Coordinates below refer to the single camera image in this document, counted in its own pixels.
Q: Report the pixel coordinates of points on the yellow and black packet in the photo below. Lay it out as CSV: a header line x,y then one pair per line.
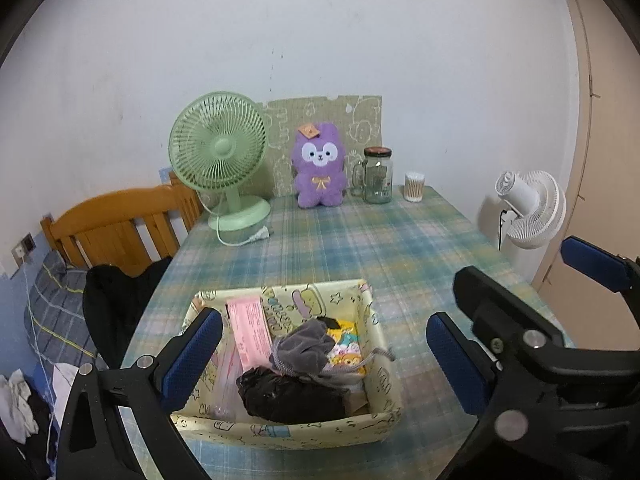
x,y
345,347

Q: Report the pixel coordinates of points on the green printed cardboard panel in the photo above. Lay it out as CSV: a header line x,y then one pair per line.
x,y
360,115

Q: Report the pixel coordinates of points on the green desk fan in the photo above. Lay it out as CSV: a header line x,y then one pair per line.
x,y
220,147

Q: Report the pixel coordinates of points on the beige door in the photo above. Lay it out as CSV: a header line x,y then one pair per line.
x,y
600,160

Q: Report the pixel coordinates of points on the glass jar mug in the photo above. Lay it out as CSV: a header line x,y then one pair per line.
x,y
377,180

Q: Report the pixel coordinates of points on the black clothing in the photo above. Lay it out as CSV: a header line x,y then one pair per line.
x,y
120,300

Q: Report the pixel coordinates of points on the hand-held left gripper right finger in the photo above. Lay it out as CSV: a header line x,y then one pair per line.
x,y
455,360

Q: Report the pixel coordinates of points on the white standing fan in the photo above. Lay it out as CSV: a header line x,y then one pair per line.
x,y
525,200

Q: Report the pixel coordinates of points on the black plastic bag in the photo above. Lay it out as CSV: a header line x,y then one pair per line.
x,y
290,395

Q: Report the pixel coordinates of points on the pink packet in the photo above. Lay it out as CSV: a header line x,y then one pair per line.
x,y
250,330

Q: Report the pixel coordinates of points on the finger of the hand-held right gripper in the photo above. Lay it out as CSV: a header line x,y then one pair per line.
x,y
520,325
595,260

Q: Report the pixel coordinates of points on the wall socket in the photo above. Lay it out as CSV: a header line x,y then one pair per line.
x,y
24,249

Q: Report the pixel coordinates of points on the yellow printed storage box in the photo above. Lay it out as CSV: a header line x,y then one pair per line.
x,y
300,430

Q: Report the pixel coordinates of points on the plaid blanket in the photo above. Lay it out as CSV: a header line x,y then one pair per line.
x,y
55,310

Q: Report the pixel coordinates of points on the cotton swab container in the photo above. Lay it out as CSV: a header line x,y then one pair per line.
x,y
414,189

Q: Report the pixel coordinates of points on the clear plastic sleeve pack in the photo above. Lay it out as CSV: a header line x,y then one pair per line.
x,y
225,390

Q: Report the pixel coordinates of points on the white crumpled cloth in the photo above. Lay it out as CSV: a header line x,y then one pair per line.
x,y
20,395

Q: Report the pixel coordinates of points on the grey cloth pouch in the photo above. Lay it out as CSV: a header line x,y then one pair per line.
x,y
305,345

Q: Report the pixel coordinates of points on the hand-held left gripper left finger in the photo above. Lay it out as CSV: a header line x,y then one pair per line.
x,y
192,355

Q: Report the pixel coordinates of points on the purple plush toy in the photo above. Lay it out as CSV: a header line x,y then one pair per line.
x,y
320,185

